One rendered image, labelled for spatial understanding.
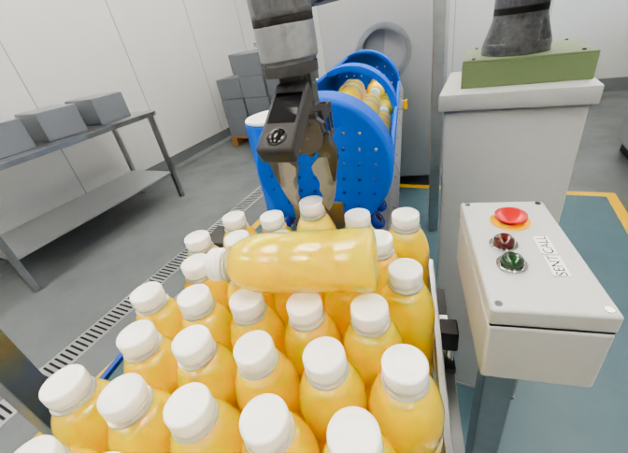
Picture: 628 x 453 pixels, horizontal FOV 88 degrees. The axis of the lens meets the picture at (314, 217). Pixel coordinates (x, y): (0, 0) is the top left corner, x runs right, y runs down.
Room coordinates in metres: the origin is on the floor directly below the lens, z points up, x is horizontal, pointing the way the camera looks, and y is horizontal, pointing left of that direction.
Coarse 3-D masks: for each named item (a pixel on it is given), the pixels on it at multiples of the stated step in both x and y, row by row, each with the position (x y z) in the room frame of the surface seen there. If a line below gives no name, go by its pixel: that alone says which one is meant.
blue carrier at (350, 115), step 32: (352, 64) 1.01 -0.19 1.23; (384, 64) 1.40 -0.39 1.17; (320, 96) 0.62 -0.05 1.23; (352, 96) 0.65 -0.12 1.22; (352, 128) 0.59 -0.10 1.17; (384, 128) 0.61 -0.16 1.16; (256, 160) 0.66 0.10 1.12; (352, 160) 0.59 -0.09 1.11; (384, 160) 0.57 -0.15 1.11; (320, 192) 0.62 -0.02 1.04; (352, 192) 0.59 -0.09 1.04; (384, 192) 0.57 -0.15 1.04
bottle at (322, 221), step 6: (324, 210) 0.44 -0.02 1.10; (300, 216) 0.44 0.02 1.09; (318, 216) 0.43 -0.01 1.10; (324, 216) 0.44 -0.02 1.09; (300, 222) 0.44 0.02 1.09; (306, 222) 0.43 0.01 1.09; (312, 222) 0.43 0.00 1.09; (318, 222) 0.43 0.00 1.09; (324, 222) 0.43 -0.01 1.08; (330, 222) 0.43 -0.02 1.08; (300, 228) 0.43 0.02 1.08; (306, 228) 0.42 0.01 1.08; (312, 228) 0.42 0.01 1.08; (318, 228) 0.42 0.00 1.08; (324, 228) 0.42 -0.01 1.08; (330, 228) 0.43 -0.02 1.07; (324, 294) 0.41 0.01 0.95
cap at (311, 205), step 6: (306, 198) 0.46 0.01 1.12; (312, 198) 0.45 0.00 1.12; (318, 198) 0.45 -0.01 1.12; (300, 204) 0.44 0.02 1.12; (306, 204) 0.44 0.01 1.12; (312, 204) 0.43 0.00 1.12; (318, 204) 0.43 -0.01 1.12; (300, 210) 0.44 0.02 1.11; (306, 210) 0.43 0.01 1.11; (312, 210) 0.43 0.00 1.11; (318, 210) 0.43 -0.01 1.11; (306, 216) 0.43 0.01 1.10; (312, 216) 0.43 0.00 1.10
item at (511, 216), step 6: (498, 210) 0.34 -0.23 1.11; (504, 210) 0.33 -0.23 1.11; (510, 210) 0.33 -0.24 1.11; (516, 210) 0.33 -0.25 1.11; (522, 210) 0.33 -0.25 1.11; (498, 216) 0.32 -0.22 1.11; (504, 216) 0.32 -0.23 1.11; (510, 216) 0.32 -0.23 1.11; (516, 216) 0.32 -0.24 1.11; (522, 216) 0.31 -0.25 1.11; (504, 222) 0.32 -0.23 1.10; (510, 222) 0.31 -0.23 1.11; (516, 222) 0.31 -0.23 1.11; (522, 222) 0.31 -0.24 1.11
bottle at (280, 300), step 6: (276, 294) 0.32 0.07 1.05; (282, 294) 0.31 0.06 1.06; (288, 294) 0.31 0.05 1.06; (276, 300) 0.32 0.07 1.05; (282, 300) 0.31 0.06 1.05; (276, 306) 0.32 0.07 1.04; (282, 306) 0.31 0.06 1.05; (282, 312) 0.31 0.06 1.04; (282, 318) 0.30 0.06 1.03; (288, 318) 0.30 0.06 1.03
